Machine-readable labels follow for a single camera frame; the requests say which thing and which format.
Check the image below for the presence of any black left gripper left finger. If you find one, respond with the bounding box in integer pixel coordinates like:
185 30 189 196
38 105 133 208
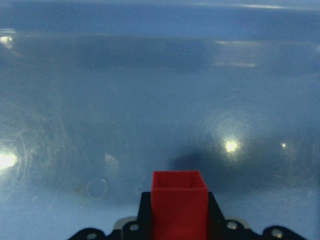
136 192 153 240

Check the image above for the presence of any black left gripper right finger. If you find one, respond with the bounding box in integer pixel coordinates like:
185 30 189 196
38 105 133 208
207 192 225 240

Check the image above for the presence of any red block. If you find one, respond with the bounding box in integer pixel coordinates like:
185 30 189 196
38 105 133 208
150 170 209 240

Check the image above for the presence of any blue plastic tray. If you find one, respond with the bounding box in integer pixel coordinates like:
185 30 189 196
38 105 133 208
0 0 320 240

